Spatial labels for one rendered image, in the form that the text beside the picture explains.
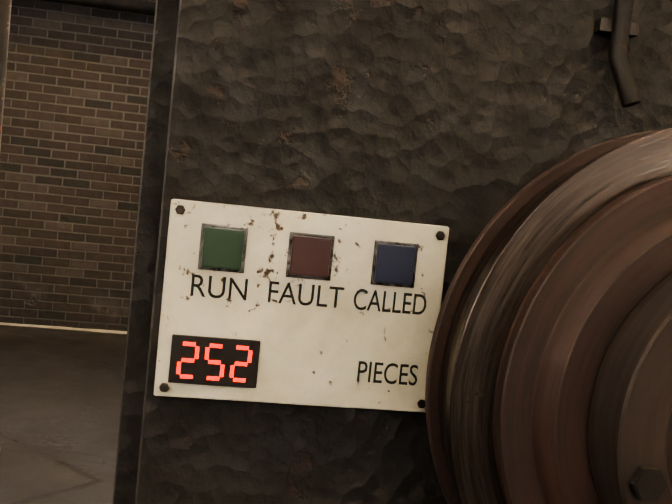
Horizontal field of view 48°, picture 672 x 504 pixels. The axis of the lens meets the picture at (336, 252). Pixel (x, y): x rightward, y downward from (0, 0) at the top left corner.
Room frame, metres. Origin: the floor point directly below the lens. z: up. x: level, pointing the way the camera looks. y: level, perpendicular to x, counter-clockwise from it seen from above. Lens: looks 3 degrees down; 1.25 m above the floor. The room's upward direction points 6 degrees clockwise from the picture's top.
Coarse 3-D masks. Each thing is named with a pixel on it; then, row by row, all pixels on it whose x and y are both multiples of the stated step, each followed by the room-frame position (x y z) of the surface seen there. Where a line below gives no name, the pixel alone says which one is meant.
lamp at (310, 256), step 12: (300, 240) 0.70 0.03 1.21; (312, 240) 0.70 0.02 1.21; (324, 240) 0.70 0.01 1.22; (300, 252) 0.70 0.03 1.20; (312, 252) 0.70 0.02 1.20; (324, 252) 0.70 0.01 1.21; (300, 264) 0.70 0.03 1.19; (312, 264) 0.70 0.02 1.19; (324, 264) 0.70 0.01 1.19; (324, 276) 0.70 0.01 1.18
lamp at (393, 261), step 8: (384, 248) 0.71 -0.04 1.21; (392, 248) 0.71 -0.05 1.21; (400, 248) 0.71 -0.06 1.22; (408, 248) 0.71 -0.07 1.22; (384, 256) 0.71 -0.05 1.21; (392, 256) 0.71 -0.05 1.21; (400, 256) 0.71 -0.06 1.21; (408, 256) 0.71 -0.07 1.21; (376, 264) 0.71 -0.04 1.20; (384, 264) 0.71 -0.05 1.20; (392, 264) 0.71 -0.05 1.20; (400, 264) 0.71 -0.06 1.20; (408, 264) 0.71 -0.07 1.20; (376, 272) 0.71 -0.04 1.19; (384, 272) 0.71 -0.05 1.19; (392, 272) 0.71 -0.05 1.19; (400, 272) 0.71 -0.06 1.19; (408, 272) 0.71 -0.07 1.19; (376, 280) 0.71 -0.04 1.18; (384, 280) 0.71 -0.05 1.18; (392, 280) 0.71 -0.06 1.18; (400, 280) 0.71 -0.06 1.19; (408, 280) 0.71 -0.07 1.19
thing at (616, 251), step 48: (576, 240) 0.58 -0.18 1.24; (624, 240) 0.59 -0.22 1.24; (576, 288) 0.58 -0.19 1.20; (624, 288) 0.57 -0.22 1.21; (528, 336) 0.58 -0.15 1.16; (576, 336) 0.56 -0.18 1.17; (528, 384) 0.58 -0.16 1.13; (576, 384) 0.56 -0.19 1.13; (528, 432) 0.58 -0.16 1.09; (576, 432) 0.56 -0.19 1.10; (528, 480) 0.58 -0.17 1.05; (576, 480) 0.57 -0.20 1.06
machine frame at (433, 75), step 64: (192, 0) 0.70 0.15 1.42; (256, 0) 0.71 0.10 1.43; (320, 0) 0.72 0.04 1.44; (384, 0) 0.73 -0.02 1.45; (448, 0) 0.74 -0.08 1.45; (512, 0) 0.75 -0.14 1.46; (576, 0) 0.76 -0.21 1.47; (640, 0) 0.77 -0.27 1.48; (192, 64) 0.70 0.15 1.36; (256, 64) 0.71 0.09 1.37; (320, 64) 0.72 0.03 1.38; (384, 64) 0.73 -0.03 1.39; (448, 64) 0.74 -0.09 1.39; (512, 64) 0.75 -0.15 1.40; (576, 64) 0.76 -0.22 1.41; (640, 64) 0.77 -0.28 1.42; (192, 128) 0.70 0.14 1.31; (256, 128) 0.71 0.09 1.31; (320, 128) 0.72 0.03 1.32; (384, 128) 0.73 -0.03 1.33; (448, 128) 0.74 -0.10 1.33; (512, 128) 0.75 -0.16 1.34; (576, 128) 0.76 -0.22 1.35; (640, 128) 0.77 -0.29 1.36; (192, 192) 0.71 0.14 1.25; (256, 192) 0.71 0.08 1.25; (320, 192) 0.72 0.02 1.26; (384, 192) 0.73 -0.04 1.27; (448, 192) 0.74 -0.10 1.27; (512, 192) 0.75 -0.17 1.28; (448, 256) 0.74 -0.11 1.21; (128, 320) 0.79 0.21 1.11; (128, 384) 0.78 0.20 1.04; (128, 448) 0.78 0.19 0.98; (192, 448) 0.71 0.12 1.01; (256, 448) 0.72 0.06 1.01; (320, 448) 0.73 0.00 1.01; (384, 448) 0.74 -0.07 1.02
